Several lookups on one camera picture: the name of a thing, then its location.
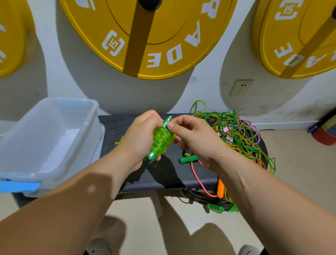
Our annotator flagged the person's left hand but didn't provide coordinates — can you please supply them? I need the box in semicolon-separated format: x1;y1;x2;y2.
117;109;164;166

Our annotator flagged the person's right hand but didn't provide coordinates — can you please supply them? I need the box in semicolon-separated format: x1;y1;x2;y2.
166;115;232;168

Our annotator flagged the green jump rope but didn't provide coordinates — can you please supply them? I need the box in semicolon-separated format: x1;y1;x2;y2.
145;116;175;162

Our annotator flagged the pile of jump ropes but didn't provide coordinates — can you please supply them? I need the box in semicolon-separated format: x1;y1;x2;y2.
178;100;276;213

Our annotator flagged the clear plastic storage bin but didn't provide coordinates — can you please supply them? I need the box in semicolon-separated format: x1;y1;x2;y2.
0;97;102;182

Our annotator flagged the person's left forearm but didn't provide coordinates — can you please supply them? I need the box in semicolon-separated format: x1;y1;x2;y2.
0;147;129;255

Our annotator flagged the person's right forearm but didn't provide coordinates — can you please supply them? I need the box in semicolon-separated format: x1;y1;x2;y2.
212;147;336;255

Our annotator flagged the person's left grey shoe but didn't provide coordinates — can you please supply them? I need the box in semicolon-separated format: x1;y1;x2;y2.
84;237;113;255

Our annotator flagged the black aerobic step platform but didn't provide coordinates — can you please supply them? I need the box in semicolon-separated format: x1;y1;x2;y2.
13;114;268;208

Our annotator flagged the translucent plastic lid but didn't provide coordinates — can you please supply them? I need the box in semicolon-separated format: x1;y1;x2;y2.
23;123;106;198

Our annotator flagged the large yellow weight plate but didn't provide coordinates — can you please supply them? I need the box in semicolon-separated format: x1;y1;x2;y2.
58;0;238;81

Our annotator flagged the red fire extinguisher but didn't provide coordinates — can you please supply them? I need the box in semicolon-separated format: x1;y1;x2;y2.
308;108;336;146

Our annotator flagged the blue plastic piece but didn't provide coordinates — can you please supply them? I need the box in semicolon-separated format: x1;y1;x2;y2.
0;180;42;193

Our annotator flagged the white wall socket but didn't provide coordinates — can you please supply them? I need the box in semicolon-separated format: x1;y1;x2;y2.
229;79;255;97

